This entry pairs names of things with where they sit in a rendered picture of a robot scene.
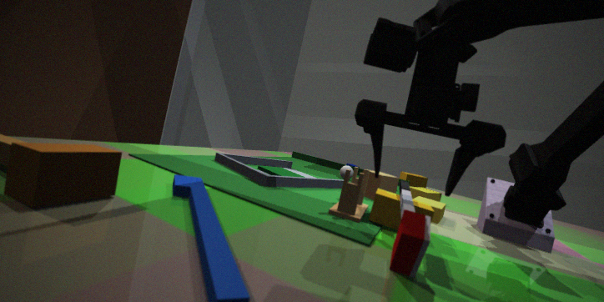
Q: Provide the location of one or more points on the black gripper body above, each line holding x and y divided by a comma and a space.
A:
489, 134

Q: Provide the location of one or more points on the blue l-shaped bar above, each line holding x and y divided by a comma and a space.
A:
221, 275

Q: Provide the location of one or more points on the grey ball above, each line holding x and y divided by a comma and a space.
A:
343, 170

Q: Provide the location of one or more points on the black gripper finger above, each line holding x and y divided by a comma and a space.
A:
376, 131
463, 156

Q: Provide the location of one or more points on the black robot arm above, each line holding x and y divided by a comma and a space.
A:
539, 169

